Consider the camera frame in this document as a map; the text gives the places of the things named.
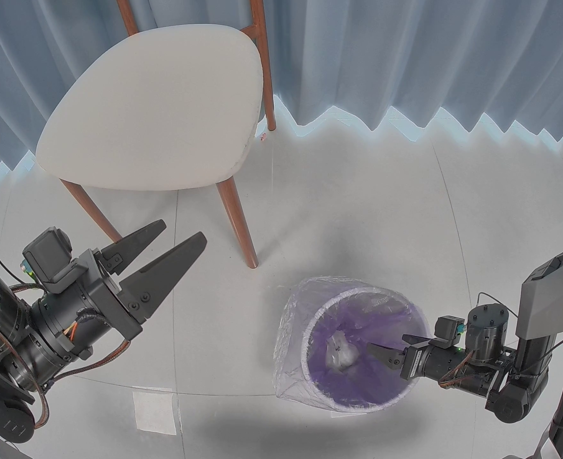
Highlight white paper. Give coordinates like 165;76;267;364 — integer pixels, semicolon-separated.
326;331;362;371

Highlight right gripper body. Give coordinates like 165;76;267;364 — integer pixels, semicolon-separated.
400;344;471;381

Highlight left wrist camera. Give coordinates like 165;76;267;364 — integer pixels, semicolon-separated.
22;228;94;295

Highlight pale blue curtain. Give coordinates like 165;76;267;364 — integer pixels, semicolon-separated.
0;0;563;185

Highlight white cushioned wooden chair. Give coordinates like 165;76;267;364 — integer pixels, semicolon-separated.
36;0;277;269

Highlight purple plastic bag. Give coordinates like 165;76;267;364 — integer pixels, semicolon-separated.
273;277;431;413

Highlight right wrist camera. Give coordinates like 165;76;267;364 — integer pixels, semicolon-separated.
402;316;467;351

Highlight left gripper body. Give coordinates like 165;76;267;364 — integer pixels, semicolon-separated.
32;248;145;362

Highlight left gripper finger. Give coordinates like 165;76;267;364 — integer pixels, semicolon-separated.
100;219;167;277
120;231;208;325

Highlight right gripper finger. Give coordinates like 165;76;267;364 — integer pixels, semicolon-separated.
366;342;407;370

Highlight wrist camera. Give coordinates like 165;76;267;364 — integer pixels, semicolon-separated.
402;316;467;351
22;228;94;295

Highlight white trash bin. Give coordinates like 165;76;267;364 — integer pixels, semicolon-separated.
300;286;431;413

